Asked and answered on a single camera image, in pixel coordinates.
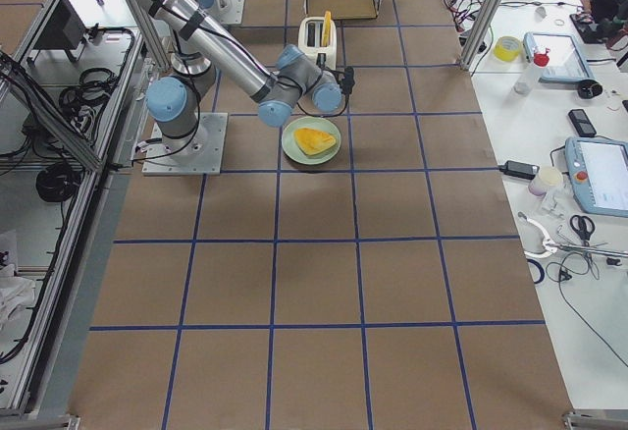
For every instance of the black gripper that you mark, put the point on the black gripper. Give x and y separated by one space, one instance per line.
322 61

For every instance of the white two-slot toaster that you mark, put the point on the white two-slot toaster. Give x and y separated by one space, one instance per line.
309 41

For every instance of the yellow bread slice in toaster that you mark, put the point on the yellow bread slice in toaster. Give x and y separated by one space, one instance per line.
326 29

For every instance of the light green plate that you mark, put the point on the light green plate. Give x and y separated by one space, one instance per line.
293 152

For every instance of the triangular golden bread piece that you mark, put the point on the triangular golden bread piece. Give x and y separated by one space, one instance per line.
313 142

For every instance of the yellow tape roll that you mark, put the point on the yellow tape roll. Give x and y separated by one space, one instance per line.
507 48

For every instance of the clear bottle red cap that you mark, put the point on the clear bottle red cap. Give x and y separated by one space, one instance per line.
530 77

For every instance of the black power adapter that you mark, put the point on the black power adapter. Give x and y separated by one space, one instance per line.
519 170

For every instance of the far blue teach pendant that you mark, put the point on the far blue teach pendant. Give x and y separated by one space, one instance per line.
567 62

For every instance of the blue teach pendant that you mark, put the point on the blue teach pendant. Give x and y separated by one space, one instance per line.
567 62
597 171

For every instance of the white paper cup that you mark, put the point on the white paper cup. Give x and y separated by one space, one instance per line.
546 179

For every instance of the near blue teach pendant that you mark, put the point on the near blue teach pendant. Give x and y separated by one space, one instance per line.
597 171

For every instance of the black scissors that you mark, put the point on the black scissors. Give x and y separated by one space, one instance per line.
583 226

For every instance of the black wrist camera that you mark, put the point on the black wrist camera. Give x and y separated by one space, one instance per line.
348 81

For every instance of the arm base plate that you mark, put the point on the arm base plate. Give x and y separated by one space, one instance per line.
228 12
198 154

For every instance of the aluminium frame post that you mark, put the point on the aluminium frame post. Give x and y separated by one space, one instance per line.
477 33

